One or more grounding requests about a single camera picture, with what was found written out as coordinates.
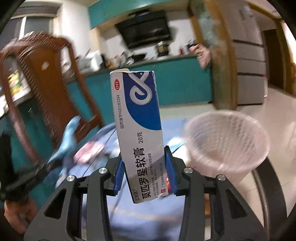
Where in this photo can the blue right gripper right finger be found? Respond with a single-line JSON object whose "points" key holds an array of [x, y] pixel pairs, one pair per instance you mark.
{"points": [[171, 170]]}

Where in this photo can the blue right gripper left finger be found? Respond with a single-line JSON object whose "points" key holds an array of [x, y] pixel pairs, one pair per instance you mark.
{"points": [[119, 177]]}

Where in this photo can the blue textured glove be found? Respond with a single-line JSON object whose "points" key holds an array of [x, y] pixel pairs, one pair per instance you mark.
{"points": [[69, 142]]}

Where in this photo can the white blue ointment box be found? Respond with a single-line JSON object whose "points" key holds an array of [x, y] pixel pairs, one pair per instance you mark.
{"points": [[139, 131]]}

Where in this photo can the white plastic trash basket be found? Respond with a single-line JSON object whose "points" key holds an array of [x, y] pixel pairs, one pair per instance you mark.
{"points": [[226, 142]]}

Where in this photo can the teal kitchen cabinet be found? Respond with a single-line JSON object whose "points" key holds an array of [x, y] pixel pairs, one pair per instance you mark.
{"points": [[179, 81]]}

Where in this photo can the person's left hand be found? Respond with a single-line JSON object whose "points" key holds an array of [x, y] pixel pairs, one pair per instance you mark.
{"points": [[20, 214]]}

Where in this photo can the pink plastic package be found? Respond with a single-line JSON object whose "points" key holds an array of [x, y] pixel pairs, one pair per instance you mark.
{"points": [[88, 152]]}

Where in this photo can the carved wooden chair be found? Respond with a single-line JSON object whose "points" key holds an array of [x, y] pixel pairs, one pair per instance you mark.
{"points": [[39, 57]]}

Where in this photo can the black wok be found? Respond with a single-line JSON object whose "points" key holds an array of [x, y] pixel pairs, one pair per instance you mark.
{"points": [[139, 57]]}

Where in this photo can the pink hanging towel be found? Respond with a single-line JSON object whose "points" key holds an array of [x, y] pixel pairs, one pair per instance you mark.
{"points": [[202, 54]]}

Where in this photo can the steel cooking pot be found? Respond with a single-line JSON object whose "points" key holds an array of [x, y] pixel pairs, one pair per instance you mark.
{"points": [[162, 49]]}

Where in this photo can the black range hood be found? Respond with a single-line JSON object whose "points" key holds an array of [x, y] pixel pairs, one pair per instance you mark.
{"points": [[146, 29]]}

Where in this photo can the silver refrigerator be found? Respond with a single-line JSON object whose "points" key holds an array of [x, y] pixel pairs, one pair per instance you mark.
{"points": [[250, 54]]}

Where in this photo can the teal upper cabinet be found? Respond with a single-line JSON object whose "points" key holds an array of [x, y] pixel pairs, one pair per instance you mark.
{"points": [[102, 11]]}

